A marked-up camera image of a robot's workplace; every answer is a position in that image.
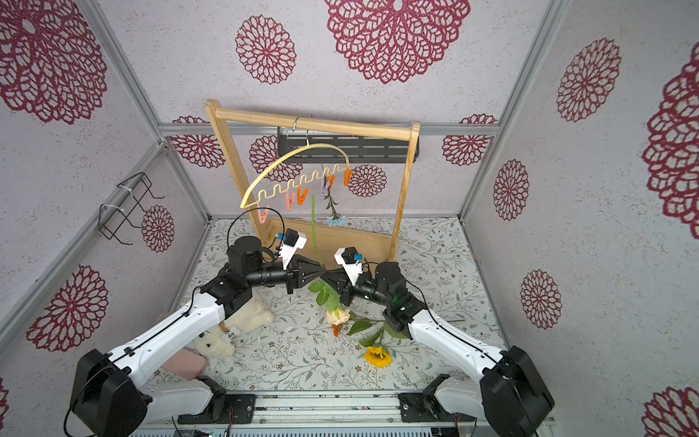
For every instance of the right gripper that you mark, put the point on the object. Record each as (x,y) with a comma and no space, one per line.
(349,289)

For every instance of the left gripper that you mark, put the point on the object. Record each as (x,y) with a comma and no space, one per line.
(293,276)

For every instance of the peach artificial rose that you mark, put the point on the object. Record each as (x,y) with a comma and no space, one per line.
(335,312)

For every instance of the light blue artificial flower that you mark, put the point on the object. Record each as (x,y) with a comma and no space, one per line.
(336,219)

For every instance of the lilac clothespin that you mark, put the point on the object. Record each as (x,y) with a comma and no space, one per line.
(324,190)

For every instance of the yellow wavy clothes hanger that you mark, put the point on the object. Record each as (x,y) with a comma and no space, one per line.
(289,164)

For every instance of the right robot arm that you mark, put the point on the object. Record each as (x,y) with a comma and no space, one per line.
(511,395)

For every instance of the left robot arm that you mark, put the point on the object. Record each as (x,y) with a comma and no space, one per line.
(111,395)

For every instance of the wooden clothes rack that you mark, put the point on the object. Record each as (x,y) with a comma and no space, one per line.
(324,238)

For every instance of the pink clothespin far left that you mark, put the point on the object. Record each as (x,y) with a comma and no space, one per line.
(263,213)

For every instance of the pink clothespin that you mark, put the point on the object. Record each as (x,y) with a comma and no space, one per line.
(290,200)
(263,213)

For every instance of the yellow artificial sunflower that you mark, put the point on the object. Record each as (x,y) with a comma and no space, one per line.
(375,338)

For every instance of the orange clothespin far right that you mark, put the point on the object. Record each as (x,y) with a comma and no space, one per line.
(348,175)

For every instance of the white plush teddy bear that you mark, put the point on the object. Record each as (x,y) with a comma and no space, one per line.
(219,342)

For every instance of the pink box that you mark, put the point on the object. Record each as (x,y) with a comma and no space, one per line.
(186,364)

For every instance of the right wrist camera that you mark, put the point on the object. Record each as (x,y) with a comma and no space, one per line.
(351,262)

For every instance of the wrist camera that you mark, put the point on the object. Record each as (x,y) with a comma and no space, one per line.
(351,262)
(290,242)

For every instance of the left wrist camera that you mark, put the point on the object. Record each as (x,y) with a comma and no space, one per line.
(290,242)

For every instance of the black wall shelf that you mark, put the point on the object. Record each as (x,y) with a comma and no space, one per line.
(360,150)

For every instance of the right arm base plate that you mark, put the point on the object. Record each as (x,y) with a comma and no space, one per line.
(416,407)

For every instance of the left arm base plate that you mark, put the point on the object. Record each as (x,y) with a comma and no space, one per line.
(228,409)

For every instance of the black wire wall rack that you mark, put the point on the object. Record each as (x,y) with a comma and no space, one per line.
(113,217)

